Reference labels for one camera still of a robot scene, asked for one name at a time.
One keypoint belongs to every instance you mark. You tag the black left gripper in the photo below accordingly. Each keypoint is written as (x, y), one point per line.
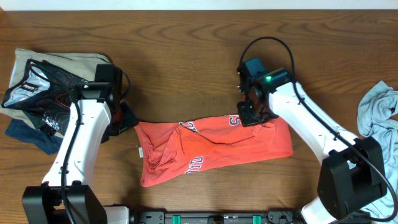
(130, 119)

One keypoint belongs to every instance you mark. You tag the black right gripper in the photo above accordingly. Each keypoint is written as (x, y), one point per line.
(246, 119)

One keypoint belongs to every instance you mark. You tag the red t-shirt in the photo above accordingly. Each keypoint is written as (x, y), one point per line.
(173, 149)

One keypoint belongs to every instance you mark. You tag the light blue t-shirt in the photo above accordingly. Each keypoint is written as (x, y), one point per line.
(374, 118)

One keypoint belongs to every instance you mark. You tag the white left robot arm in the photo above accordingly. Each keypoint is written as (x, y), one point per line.
(65, 194)

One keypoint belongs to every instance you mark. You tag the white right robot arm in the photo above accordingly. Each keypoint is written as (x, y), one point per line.
(352, 170)

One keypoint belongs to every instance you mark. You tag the folded beige shirt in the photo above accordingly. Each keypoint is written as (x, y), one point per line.
(82, 65)

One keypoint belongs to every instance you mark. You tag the folded navy blue shirt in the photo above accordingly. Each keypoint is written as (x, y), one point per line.
(19, 130)

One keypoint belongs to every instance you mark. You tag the folded black patterned shirt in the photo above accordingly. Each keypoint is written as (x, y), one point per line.
(41, 95)

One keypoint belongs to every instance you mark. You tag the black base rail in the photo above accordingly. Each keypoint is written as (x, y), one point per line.
(217, 217)

